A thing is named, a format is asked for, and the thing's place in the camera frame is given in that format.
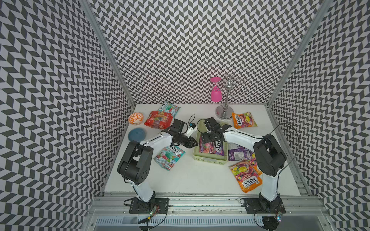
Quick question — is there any purple candy bag back side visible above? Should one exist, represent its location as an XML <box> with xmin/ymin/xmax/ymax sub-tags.
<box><xmin>228</xmin><ymin>142</ymin><xmax>255</xmax><ymax>161</ymax></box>

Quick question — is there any aluminium front rail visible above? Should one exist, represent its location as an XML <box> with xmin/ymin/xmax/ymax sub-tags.
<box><xmin>82</xmin><ymin>192</ymin><xmax>335</xmax><ymax>231</ymax></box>

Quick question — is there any chrome glass holder stand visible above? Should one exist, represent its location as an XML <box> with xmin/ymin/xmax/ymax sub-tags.
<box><xmin>215</xmin><ymin>73</ymin><xmax>241</xmax><ymax>121</ymax></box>

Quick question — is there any green perforated plastic basket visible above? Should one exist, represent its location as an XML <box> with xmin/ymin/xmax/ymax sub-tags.
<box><xmin>193</xmin><ymin>118</ymin><xmax>228</xmax><ymax>165</ymax></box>

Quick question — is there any aluminium frame post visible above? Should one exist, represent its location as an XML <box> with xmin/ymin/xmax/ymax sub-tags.
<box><xmin>79</xmin><ymin>0</ymin><xmax>136</xmax><ymax>107</ymax></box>
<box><xmin>267</xmin><ymin>0</ymin><xmax>333</xmax><ymax>107</ymax></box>

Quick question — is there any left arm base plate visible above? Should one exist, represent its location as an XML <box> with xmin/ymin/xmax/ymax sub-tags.
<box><xmin>129</xmin><ymin>197</ymin><xmax>169</xmax><ymax>214</ymax></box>

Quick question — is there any orange fox's candy bag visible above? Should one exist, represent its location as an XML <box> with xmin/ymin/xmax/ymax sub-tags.
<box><xmin>250</xmin><ymin>158</ymin><xmax>263</xmax><ymax>176</ymax></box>
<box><xmin>232</xmin><ymin>112</ymin><xmax>258</xmax><ymax>129</ymax></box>
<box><xmin>229</xmin><ymin>160</ymin><xmax>263</xmax><ymax>193</ymax></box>

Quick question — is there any teal mint candy bag far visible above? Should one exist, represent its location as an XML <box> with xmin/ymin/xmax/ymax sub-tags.
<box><xmin>158</xmin><ymin>102</ymin><xmax>181</xmax><ymax>117</ymax></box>

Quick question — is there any orange Fox's candy bag near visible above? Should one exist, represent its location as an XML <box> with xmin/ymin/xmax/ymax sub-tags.
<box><xmin>229</xmin><ymin>160</ymin><xmax>263</xmax><ymax>193</ymax></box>

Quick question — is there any blue small bowl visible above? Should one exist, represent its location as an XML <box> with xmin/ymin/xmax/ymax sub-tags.
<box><xmin>128</xmin><ymin>128</ymin><xmax>146</xmax><ymax>142</ymax></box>

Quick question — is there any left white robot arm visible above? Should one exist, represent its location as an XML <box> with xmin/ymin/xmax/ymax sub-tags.
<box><xmin>117</xmin><ymin>119</ymin><xmax>198</xmax><ymax>203</ymax></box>

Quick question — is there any purple Fox's berries candy bag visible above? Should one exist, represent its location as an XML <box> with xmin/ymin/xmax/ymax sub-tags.
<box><xmin>199</xmin><ymin>136</ymin><xmax>225</xmax><ymax>156</ymax></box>

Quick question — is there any orange Fox's candy bag far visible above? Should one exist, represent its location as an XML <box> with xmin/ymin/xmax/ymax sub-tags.
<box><xmin>232</xmin><ymin>112</ymin><xmax>258</xmax><ymax>129</ymax></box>

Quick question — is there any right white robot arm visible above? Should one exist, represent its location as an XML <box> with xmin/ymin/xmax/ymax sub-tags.
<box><xmin>201</xmin><ymin>117</ymin><xmax>287</xmax><ymax>202</ymax></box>

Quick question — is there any orange patterned small bowl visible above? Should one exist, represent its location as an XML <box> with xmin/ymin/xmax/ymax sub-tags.
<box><xmin>128</xmin><ymin>112</ymin><xmax>144</xmax><ymax>125</ymax></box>

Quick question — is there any orange Fox's candy bag middle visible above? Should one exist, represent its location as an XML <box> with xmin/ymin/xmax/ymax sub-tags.
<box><xmin>250</xmin><ymin>158</ymin><xmax>263</xmax><ymax>176</ymax></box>

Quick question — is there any aluminium frame post right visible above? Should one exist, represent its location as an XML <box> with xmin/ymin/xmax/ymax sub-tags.
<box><xmin>267</xmin><ymin>0</ymin><xmax>333</xmax><ymax>107</ymax></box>

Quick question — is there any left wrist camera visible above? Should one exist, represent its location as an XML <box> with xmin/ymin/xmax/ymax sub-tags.
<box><xmin>185</xmin><ymin>122</ymin><xmax>197</xmax><ymax>137</ymax></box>

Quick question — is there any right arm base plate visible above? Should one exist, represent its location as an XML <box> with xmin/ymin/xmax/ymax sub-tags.
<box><xmin>242</xmin><ymin>196</ymin><xmax>286</xmax><ymax>214</ymax></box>

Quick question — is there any teal Fox's mint candy bag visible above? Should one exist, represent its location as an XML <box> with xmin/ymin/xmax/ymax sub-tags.
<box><xmin>153</xmin><ymin>146</ymin><xmax>186</xmax><ymax>171</ymax></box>

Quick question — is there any aluminium frame post left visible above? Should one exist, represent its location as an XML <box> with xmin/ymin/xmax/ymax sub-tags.
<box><xmin>79</xmin><ymin>0</ymin><xmax>136</xmax><ymax>107</ymax></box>

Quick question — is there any red cocoaland candy bag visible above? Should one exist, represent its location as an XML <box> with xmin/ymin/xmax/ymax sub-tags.
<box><xmin>144</xmin><ymin>111</ymin><xmax>173</xmax><ymax>130</ymax></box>

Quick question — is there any pink plastic wine glass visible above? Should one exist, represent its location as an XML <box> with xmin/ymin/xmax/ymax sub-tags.
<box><xmin>211</xmin><ymin>77</ymin><xmax>222</xmax><ymax>103</ymax></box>

